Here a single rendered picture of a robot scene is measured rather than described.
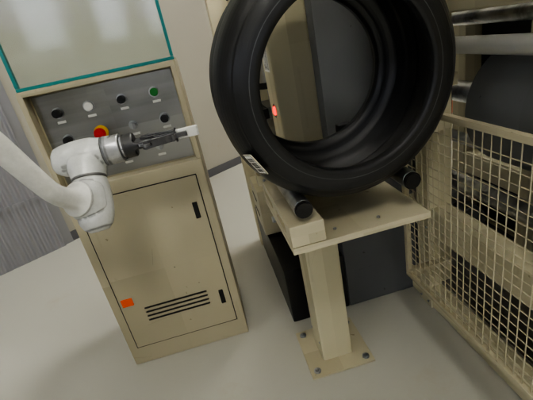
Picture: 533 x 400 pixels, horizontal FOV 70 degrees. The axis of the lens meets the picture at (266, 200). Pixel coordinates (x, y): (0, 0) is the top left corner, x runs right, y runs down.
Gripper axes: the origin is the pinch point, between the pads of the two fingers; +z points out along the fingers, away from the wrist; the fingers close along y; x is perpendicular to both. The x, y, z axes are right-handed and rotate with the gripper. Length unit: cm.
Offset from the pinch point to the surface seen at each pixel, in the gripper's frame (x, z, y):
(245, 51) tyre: -21, 17, -44
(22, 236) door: 84, -153, 175
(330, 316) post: 83, 35, -7
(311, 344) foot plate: 105, 27, 4
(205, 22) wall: -43, 31, 294
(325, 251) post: 53, 37, -7
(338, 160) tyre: 14.2, 41.0, -21.0
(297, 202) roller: 13.9, 22.3, -42.4
